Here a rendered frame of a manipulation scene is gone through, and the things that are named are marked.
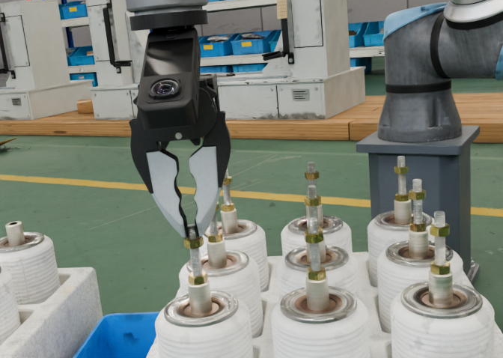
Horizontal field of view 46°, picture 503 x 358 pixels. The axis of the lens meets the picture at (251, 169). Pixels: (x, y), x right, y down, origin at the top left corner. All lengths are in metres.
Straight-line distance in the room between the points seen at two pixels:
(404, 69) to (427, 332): 0.61
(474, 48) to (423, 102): 0.14
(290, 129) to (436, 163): 1.73
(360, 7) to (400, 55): 8.31
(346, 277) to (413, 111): 0.47
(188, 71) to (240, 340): 0.27
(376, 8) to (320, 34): 6.54
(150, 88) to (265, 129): 2.35
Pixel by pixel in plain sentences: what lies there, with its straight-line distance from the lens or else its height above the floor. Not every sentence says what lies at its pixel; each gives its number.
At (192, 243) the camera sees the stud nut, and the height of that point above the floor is 0.33.
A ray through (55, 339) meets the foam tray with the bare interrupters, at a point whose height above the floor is 0.14.
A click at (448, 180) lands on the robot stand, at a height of 0.23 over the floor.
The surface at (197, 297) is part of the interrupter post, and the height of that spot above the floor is 0.27.
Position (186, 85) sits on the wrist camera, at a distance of 0.48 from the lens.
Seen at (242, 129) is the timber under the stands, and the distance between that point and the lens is 2.88.
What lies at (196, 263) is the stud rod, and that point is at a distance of 0.60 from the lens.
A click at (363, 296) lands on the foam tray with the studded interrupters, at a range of 0.79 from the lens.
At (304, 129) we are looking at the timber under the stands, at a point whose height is 0.05.
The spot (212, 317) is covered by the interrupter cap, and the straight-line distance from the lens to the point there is 0.60.
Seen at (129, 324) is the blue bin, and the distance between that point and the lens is 0.95.
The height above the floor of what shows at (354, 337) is 0.23.
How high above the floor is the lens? 0.52
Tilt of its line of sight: 13 degrees down
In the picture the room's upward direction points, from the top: 5 degrees counter-clockwise
